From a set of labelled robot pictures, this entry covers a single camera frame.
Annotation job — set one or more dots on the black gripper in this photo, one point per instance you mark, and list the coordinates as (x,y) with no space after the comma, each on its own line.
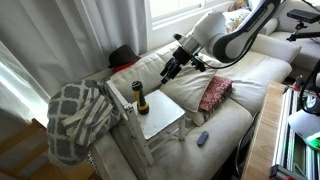
(185,56)

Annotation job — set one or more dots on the yellow and black flashlight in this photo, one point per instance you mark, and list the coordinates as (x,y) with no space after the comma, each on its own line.
(140,100)

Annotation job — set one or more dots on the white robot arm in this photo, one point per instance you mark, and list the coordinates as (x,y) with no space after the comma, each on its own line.
(230,33)

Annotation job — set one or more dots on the white wooden chair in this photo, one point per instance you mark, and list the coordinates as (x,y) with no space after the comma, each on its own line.
(160,116)

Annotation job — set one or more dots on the beige throw pillow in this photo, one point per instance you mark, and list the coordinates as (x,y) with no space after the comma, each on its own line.
(190,86)

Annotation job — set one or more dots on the red patterned cushion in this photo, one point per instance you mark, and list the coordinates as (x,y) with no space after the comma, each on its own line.
(215,93)

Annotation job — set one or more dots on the red cloth under hat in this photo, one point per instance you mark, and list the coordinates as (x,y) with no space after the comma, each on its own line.
(121,67)

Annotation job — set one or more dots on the black brimmed hat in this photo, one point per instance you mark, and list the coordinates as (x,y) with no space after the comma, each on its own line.
(121,55)

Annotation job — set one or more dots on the beige flat cushion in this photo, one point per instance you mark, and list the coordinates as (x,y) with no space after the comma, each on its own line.
(200,116)

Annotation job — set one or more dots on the dark remote control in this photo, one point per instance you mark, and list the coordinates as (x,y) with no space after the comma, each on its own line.
(202,138)

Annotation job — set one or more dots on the colourful floral quilt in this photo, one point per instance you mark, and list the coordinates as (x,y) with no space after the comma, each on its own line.
(236,16)

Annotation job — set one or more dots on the beige fabric sofa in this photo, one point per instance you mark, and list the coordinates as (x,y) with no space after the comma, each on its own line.
(206,156)

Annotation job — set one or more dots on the grey white striped cloth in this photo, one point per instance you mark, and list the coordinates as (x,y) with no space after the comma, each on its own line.
(90,120)

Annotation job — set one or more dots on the grey white patterned blanket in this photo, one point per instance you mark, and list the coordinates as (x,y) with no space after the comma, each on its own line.
(66,106)

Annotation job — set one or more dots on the white curtain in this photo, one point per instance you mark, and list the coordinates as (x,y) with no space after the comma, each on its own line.
(60,36)

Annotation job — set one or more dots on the grey sofa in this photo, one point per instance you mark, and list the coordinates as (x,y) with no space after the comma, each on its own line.
(300,46)

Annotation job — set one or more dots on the wooden stairs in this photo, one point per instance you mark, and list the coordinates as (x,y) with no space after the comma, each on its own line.
(30,156)

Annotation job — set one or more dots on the white window frame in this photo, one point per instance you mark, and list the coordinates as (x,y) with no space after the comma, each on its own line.
(173,18)

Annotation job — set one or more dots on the aluminium rail frame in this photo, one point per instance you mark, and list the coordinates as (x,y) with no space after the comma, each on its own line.
(286,133)

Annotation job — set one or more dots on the black camera on stand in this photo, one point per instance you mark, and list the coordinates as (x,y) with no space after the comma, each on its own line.
(301,16)

